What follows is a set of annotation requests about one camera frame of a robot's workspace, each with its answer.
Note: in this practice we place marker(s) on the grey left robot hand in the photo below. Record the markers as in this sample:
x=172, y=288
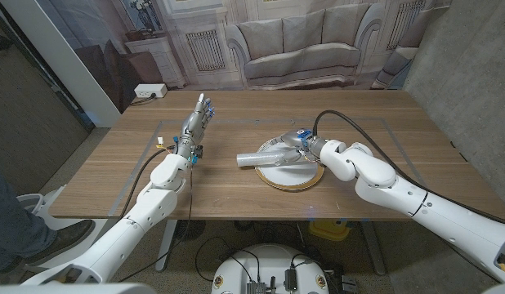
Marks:
x=193, y=130

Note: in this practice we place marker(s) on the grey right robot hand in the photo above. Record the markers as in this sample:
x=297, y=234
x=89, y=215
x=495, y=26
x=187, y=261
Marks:
x=303, y=143

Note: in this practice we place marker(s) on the clear plastic wrap roll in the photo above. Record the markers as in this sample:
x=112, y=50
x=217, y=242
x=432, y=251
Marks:
x=256, y=159

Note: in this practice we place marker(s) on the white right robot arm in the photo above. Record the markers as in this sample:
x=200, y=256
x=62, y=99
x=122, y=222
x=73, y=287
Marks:
x=375, y=171

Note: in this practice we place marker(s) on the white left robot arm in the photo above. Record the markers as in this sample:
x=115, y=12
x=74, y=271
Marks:
x=134, y=222

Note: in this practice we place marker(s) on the white gold-rimmed paper plate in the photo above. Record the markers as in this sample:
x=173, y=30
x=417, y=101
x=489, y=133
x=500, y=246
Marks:
x=289, y=175

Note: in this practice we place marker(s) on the white power strip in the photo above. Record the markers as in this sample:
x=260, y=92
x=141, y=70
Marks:
x=150, y=90

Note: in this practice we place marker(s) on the yellow object under table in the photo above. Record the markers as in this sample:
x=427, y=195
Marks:
x=330, y=230

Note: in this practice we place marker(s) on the printed living room backdrop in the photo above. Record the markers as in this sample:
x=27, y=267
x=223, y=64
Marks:
x=301, y=49

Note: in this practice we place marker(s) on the black round floor object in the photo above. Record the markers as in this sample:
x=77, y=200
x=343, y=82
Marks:
x=189, y=229

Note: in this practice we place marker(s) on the white table leg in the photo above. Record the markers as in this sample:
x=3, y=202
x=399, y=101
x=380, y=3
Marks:
x=375, y=249
x=166, y=245

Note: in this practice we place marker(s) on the white robot torso base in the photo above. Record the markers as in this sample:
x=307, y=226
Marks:
x=269, y=261

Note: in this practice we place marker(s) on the small black electronics box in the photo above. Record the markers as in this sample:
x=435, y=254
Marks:
x=290, y=279

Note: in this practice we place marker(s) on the grey finned electronics box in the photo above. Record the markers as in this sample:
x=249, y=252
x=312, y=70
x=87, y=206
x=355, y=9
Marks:
x=256, y=288

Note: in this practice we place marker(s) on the person's dark shoe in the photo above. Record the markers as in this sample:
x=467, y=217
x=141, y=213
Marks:
x=72, y=232

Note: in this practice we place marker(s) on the white chair base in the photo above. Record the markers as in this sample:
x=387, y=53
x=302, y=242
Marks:
x=32, y=204

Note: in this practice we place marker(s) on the person's leg in jeans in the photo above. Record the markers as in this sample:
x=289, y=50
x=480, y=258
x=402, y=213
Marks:
x=11, y=228

